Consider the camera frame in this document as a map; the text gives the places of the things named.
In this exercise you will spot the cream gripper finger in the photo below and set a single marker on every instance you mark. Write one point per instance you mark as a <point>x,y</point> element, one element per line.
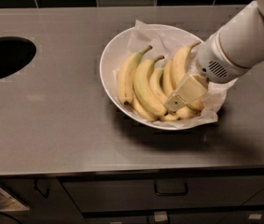
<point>189,89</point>

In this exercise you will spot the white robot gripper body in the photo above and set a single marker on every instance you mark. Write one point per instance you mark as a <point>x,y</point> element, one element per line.
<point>212,61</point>

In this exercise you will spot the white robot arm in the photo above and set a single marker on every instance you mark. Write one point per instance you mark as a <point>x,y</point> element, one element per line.
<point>242,38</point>

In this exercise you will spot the middle slim yellow banana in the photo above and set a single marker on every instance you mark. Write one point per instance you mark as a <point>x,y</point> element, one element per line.
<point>155,86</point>

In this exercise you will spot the white oval bowl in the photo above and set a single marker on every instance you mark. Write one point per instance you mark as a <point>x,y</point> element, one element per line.
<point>113,56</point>

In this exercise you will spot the small banana underneath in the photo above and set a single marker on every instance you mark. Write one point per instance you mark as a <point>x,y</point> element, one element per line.
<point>143,113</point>

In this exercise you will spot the white crumpled paper liner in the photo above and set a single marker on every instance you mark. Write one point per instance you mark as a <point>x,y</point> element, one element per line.
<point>156,38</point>

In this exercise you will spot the lower dark drawer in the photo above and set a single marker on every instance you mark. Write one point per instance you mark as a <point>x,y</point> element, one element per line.
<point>237,217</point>

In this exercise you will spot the dark drawer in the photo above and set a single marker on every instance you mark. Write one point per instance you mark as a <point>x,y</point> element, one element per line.
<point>131,195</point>
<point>237,217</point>

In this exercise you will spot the dark drawer front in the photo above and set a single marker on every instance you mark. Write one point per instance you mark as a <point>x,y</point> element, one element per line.
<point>131,195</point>

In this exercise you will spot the dark cabinet door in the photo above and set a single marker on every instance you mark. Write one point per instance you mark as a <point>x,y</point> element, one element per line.
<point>58,208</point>

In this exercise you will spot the black round sink hole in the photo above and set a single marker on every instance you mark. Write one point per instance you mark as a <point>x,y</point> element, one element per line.
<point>15,53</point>

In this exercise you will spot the black drawer handle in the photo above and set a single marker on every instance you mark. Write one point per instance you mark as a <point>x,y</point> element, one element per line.
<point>168,187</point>

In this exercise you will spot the black cabinet door handle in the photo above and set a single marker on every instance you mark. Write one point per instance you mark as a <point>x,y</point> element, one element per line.
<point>42,187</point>

